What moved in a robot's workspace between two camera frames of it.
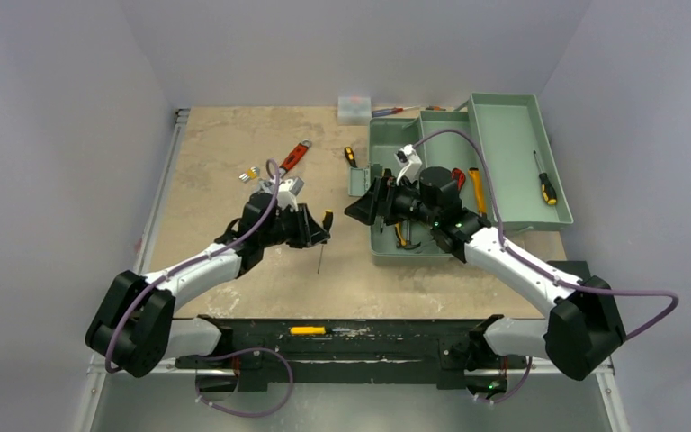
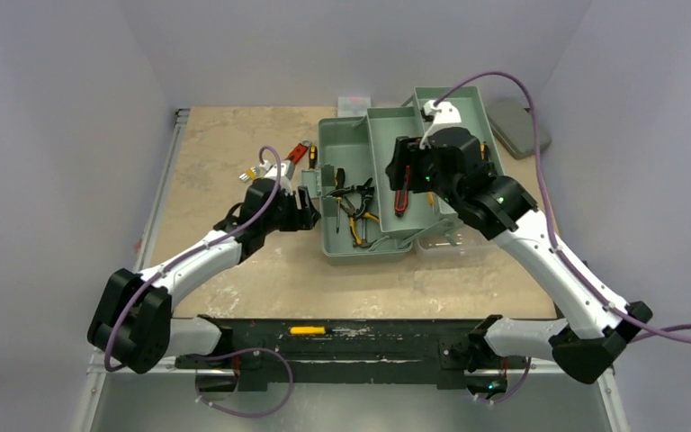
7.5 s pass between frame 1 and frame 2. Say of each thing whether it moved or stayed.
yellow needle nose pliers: moved
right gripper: moved
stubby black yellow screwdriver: moved
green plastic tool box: moved
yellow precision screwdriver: stayed
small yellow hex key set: stayed
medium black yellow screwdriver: moved
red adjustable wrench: stayed
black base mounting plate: stayed
